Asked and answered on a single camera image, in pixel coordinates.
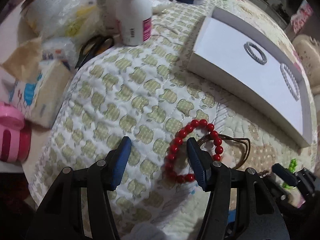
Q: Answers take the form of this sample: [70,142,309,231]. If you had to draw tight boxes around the red bead bracelet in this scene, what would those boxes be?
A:
[164,119,224,184]

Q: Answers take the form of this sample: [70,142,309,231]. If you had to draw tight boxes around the cartoon printed tissue pack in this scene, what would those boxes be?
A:
[0,59,73,129]

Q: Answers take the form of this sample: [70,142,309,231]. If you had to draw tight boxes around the white shallow tray box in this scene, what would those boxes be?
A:
[187,7,312,147]

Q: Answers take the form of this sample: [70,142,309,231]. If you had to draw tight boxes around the patterned quilted table cover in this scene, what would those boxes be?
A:
[29,0,317,239]

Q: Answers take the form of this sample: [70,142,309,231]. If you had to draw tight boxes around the black scissors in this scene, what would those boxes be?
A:
[75,35,114,70]

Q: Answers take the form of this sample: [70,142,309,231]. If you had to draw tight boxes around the white bottle pink label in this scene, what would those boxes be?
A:
[116,0,152,46]

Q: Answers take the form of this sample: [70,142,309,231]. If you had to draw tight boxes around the grey coiled hair tie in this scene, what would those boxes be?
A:
[243,41,268,65]

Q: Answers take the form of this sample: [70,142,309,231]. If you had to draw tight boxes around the pink striped cup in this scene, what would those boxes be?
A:
[0,102,31,163]

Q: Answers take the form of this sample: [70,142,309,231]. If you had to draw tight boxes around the gold-rimmed white tin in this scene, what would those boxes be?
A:
[20,0,62,35]

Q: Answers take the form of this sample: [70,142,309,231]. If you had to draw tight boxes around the white bottle red cap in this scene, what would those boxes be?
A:
[96,0,118,34]

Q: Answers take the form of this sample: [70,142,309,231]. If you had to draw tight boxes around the brown hair tie pink charm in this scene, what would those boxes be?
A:
[195,133,251,169]

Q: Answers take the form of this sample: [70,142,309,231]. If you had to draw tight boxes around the white pearl bracelet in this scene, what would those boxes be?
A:
[280,63,301,101]

